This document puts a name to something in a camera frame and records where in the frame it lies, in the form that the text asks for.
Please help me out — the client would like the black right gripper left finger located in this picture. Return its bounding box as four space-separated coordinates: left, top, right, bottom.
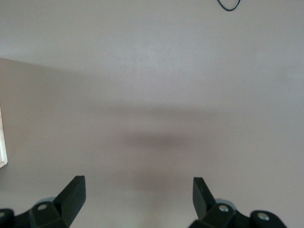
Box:
0 175 86 228

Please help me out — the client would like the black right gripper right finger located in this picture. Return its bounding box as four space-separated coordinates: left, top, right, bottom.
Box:
188 177 288 228

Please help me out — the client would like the light wooden drawer cabinet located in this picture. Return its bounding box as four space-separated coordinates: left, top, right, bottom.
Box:
0 104 9 168

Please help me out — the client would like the thin black looped cable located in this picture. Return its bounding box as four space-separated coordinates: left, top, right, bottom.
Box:
216 0 241 12

